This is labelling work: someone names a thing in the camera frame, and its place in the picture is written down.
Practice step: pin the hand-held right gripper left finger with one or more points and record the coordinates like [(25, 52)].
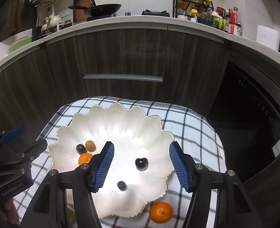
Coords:
[(104, 166)]

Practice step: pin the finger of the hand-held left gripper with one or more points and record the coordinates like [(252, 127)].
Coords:
[(14, 134), (39, 146)]

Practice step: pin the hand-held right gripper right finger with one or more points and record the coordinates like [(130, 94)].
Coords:
[(180, 168)]

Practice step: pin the mandarin orange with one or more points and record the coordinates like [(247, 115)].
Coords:
[(84, 159), (161, 212)]

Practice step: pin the brown longan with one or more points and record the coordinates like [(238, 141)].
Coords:
[(90, 145)]

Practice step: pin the dark plum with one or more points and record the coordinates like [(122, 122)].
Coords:
[(122, 185)]

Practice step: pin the white scalloped bowl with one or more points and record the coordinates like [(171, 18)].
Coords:
[(130, 137)]

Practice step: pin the person's left hand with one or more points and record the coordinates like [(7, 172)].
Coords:
[(10, 212)]

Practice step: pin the checked tablecloth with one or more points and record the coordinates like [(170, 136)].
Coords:
[(189, 128)]

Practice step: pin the black dishwasher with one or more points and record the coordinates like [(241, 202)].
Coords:
[(249, 123)]

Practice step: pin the black knife block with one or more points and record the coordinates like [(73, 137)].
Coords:
[(36, 28)]

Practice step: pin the dark wood kitchen cabinets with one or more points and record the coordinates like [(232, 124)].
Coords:
[(130, 52)]

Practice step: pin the white teapot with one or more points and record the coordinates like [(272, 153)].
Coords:
[(54, 20)]

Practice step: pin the dark wood upper cabinet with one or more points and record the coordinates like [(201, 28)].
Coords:
[(7, 11)]

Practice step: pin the brown glass jar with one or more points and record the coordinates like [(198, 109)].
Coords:
[(68, 23)]

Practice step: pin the wooden cutting board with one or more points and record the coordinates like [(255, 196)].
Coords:
[(81, 4)]

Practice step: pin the white kitchen countertop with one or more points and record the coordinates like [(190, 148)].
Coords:
[(130, 20)]

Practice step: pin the teal dish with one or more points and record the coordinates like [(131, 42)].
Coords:
[(205, 21)]

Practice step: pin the red and white carton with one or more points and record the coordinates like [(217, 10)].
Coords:
[(236, 29)]

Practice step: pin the green mug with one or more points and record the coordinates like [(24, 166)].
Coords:
[(218, 22)]

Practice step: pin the pink and white bowl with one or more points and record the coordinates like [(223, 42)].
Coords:
[(181, 17)]

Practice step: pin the black wok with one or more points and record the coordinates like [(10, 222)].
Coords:
[(104, 9)]

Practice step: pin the dark sauce bottle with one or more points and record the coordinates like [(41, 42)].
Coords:
[(227, 21)]

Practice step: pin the yellow lid jar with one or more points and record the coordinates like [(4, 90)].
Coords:
[(194, 13)]

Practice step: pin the white rice cooker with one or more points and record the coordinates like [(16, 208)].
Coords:
[(268, 38)]

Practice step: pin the black stove grate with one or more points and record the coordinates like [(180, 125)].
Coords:
[(154, 13)]

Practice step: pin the red sauce bottle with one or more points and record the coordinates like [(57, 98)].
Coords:
[(235, 16)]

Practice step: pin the red jar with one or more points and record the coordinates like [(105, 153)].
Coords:
[(220, 10)]

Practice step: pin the black spice rack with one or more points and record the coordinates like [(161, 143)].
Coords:
[(189, 0)]

